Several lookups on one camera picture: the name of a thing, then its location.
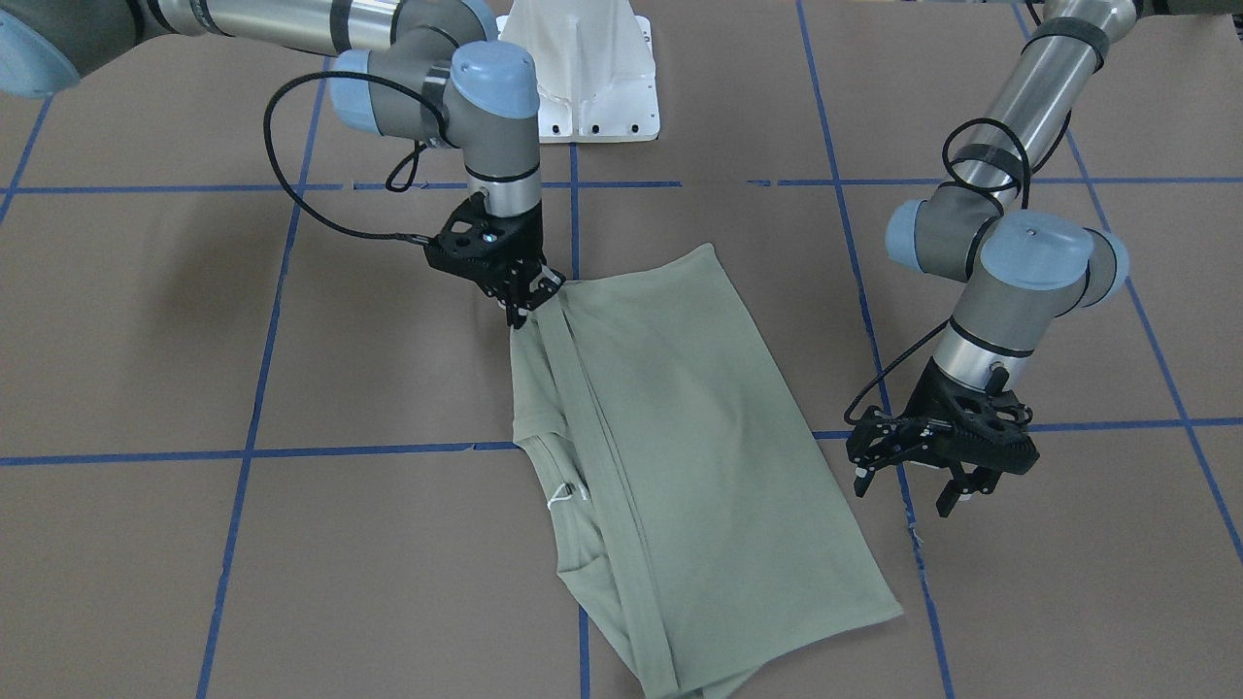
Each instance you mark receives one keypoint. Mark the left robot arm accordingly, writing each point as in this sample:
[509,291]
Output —
[1020,269]

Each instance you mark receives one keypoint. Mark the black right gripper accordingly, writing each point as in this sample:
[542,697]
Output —
[525,239]

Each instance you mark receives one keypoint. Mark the white central column base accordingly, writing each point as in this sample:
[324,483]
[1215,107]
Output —
[595,67]

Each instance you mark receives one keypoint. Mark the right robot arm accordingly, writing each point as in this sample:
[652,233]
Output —
[433,72]

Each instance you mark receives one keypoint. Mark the green long-sleeve shirt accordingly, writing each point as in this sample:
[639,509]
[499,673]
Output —
[695,519]

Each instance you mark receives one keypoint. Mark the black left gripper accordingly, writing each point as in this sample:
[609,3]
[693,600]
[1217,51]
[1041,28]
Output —
[934,396]

